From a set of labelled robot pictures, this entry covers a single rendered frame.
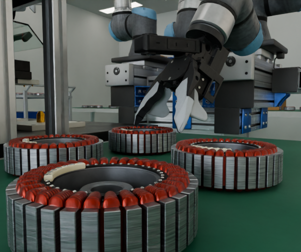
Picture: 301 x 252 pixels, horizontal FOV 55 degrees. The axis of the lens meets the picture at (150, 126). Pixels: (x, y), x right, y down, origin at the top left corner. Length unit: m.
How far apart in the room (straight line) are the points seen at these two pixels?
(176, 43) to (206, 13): 0.08
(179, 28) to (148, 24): 0.68
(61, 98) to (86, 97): 7.65
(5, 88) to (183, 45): 0.29
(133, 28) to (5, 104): 1.01
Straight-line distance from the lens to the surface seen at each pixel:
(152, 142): 0.43
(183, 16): 0.73
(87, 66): 8.29
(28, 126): 0.66
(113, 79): 1.27
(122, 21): 1.49
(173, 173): 0.18
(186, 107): 0.44
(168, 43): 0.49
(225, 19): 0.56
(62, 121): 0.54
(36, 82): 0.72
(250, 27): 0.65
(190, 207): 0.16
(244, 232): 0.20
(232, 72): 0.99
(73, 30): 8.12
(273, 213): 0.24
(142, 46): 0.48
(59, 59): 0.55
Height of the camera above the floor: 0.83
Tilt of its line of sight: 5 degrees down
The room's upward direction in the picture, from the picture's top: straight up
